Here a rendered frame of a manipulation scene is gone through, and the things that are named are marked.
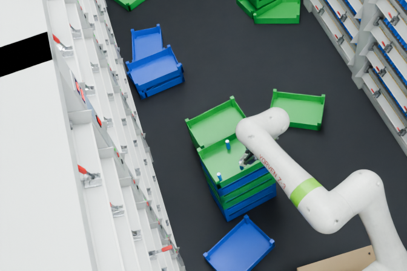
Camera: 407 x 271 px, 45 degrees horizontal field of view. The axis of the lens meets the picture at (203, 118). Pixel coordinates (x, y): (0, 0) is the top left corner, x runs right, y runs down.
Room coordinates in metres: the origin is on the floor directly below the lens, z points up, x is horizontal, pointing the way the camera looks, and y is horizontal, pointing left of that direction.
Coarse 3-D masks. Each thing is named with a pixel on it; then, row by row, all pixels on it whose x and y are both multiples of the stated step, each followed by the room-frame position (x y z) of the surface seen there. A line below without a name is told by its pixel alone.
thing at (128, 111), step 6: (126, 114) 1.47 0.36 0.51; (132, 126) 1.40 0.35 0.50; (132, 132) 1.36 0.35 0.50; (132, 138) 1.33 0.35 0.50; (138, 144) 1.29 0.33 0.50; (138, 150) 1.26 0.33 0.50; (138, 156) 1.22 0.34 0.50; (144, 168) 1.15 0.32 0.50; (144, 174) 1.12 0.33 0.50; (144, 180) 1.09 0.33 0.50; (150, 186) 1.06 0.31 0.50; (150, 192) 1.02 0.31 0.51; (150, 198) 1.00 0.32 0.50; (156, 210) 0.94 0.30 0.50
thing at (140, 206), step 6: (138, 204) 0.77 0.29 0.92; (144, 204) 0.77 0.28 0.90; (138, 210) 0.77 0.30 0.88; (144, 210) 0.77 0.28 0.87; (144, 216) 0.74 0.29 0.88; (144, 222) 0.72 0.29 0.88; (144, 228) 0.70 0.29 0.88; (144, 234) 0.68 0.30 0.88; (150, 234) 0.67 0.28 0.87; (150, 240) 0.65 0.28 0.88; (150, 246) 0.63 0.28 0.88; (156, 258) 0.59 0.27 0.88; (156, 264) 0.56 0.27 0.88; (156, 270) 0.54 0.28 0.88
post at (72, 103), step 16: (16, 48) 0.84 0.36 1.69; (48, 48) 0.81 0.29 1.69; (0, 64) 0.81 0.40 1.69; (16, 64) 0.79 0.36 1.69; (64, 64) 0.84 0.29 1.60; (64, 80) 0.78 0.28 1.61; (64, 96) 0.77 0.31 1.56; (96, 128) 0.78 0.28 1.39; (96, 144) 0.77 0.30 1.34; (128, 176) 0.81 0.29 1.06
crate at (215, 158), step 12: (216, 144) 1.21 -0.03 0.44; (240, 144) 1.20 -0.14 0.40; (204, 156) 1.19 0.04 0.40; (216, 156) 1.17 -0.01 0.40; (228, 156) 1.15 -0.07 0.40; (240, 156) 1.14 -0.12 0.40; (216, 168) 1.11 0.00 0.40; (228, 168) 1.09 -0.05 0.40; (252, 168) 1.04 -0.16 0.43; (216, 180) 1.01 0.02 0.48; (228, 180) 1.01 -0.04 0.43
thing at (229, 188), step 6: (204, 168) 1.15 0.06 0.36; (264, 168) 1.06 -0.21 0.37; (252, 174) 1.04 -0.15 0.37; (258, 174) 1.05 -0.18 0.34; (210, 180) 1.10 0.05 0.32; (240, 180) 1.03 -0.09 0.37; (246, 180) 1.04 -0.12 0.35; (228, 186) 1.01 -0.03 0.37; (234, 186) 1.02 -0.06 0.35; (222, 192) 1.00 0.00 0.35
